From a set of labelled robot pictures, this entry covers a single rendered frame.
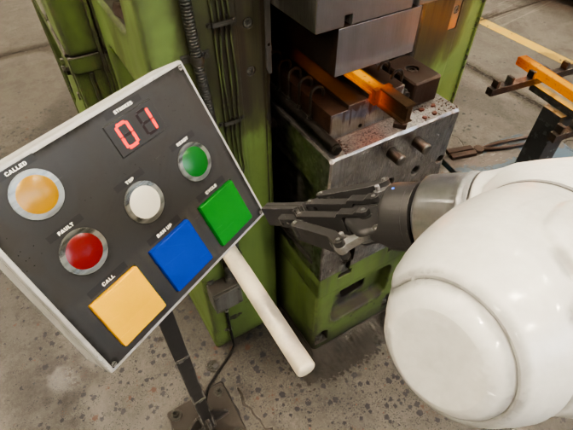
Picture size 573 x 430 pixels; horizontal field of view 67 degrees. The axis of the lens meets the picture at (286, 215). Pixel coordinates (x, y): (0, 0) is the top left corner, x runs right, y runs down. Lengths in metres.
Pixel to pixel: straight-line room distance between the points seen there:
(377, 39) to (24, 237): 0.69
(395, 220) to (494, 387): 0.26
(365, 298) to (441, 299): 1.41
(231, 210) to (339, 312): 0.95
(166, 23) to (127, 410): 1.25
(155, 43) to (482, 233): 0.70
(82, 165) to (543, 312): 0.51
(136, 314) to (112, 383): 1.12
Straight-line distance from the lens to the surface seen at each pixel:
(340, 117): 0.96
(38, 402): 1.81
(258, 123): 1.03
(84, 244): 0.58
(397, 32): 0.95
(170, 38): 0.85
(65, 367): 1.82
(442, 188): 0.43
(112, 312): 0.61
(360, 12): 0.86
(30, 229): 0.57
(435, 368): 0.23
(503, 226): 0.25
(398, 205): 0.45
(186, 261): 0.65
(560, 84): 1.34
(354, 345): 1.69
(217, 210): 0.67
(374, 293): 1.63
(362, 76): 1.02
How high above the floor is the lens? 1.51
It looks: 47 degrees down
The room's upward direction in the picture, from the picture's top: straight up
